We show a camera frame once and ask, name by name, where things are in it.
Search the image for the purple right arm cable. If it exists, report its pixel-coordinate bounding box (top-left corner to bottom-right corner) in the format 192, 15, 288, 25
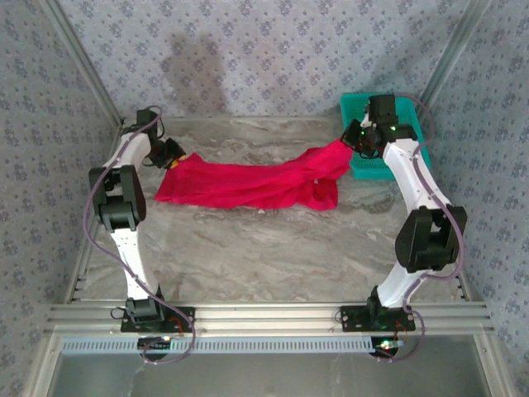
374, 93, 468, 364

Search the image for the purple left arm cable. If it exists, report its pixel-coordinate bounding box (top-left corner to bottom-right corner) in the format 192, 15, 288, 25
82, 105, 200, 366

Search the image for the aluminium frame rail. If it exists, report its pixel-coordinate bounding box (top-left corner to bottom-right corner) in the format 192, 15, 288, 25
43, 300, 495, 337

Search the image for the circuit board with lit LEDs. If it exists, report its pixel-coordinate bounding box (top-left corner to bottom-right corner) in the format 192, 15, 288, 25
370, 337, 407, 360

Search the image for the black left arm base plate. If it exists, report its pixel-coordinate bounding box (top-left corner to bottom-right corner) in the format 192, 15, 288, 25
120, 306, 196, 334

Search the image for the grey metal panel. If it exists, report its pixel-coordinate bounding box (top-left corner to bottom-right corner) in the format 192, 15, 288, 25
24, 334, 512, 397

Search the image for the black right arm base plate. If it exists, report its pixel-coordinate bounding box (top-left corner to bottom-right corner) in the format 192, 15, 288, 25
339, 304, 417, 333

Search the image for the black circuit board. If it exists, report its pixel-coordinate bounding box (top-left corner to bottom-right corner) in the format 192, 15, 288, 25
137, 336, 174, 352

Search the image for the red t-shirt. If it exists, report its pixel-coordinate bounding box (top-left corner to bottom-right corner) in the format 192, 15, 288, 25
155, 138, 355, 213

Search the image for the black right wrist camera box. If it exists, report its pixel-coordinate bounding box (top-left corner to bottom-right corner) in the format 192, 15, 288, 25
366, 93, 398, 127

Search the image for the aluminium corner post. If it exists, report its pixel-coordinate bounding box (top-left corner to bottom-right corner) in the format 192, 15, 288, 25
415, 0, 493, 121
41, 0, 126, 125

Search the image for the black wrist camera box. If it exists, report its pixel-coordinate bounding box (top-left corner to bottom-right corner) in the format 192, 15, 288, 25
135, 108, 163, 137
366, 93, 398, 127

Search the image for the teal plastic basket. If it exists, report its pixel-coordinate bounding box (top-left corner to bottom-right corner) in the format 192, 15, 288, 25
339, 93, 433, 182

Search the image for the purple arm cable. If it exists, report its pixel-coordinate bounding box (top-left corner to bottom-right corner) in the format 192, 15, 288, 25
82, 105, 200, 366
374, 93, 468, 364

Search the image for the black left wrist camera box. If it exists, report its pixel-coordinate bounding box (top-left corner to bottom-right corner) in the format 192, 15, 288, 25
135, 108, 163, 137

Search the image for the grey slotted cable duct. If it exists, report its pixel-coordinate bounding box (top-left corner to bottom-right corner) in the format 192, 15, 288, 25
60, 335, 375, 356

